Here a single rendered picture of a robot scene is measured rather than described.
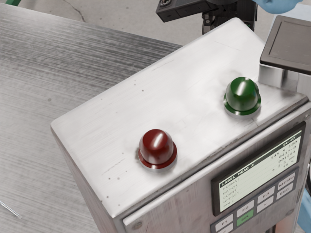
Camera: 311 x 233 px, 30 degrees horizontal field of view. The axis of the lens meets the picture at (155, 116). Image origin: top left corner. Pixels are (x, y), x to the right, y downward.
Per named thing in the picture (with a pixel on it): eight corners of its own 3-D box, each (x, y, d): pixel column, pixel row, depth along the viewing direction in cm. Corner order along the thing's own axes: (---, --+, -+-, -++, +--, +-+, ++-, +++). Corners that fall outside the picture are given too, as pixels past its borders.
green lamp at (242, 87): (215, 101, 41) (214, 81, 39) (245, 83, 41) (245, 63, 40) (238, 125, 40) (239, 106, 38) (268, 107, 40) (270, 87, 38)
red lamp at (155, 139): (132, 152, 39) (127, 134, 37) (164, 132, 40) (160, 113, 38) (152, 179, 38) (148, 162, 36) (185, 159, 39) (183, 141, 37)
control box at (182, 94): (96, 227, 57) (45, 121, 42) (235, 140, 61) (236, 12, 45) (152, 314, 52) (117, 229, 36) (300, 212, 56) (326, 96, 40)
